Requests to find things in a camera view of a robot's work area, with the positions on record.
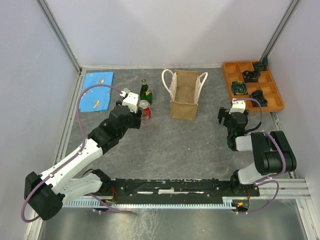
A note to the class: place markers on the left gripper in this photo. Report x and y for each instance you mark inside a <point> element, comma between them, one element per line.
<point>136,121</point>

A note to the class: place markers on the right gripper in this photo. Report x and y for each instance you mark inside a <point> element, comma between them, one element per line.
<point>222,112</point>

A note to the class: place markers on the red soda can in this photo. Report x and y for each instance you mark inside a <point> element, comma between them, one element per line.
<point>146,113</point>

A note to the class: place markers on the green glass bottle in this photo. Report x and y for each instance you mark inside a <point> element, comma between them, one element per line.
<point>145,92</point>

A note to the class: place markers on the silver top soda can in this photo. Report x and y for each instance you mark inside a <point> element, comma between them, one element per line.
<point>143,104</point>

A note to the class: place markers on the purple soda can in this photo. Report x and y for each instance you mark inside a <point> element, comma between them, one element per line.
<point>126,90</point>

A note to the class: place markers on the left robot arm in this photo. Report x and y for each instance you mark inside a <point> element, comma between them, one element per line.
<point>47,192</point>

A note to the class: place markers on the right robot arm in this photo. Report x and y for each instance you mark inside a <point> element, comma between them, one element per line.
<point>272,153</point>

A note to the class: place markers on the rolled blue yellow sock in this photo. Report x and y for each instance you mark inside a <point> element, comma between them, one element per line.
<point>239,88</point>

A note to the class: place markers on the rolled black sock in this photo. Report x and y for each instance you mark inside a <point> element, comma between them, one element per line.
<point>258,95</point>

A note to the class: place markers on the blue patterned cloth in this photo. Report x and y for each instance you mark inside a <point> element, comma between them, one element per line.
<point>96,99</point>

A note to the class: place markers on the orange wooden divider tray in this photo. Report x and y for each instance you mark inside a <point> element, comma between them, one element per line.
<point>233,72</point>

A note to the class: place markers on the rolled dark sock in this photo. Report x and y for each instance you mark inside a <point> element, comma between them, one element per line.
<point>261,65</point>
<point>251,76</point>

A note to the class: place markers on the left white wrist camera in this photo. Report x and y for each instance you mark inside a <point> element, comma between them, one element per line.
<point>130,100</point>

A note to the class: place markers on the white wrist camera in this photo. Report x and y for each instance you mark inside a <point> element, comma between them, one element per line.
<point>237,106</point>
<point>130,100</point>

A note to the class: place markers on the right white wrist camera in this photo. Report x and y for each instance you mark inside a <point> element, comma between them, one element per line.
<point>237,106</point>

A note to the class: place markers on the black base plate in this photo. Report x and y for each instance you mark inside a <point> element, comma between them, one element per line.
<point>174,191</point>

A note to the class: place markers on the aluminium frame rail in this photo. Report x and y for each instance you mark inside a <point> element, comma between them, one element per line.
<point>284,188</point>

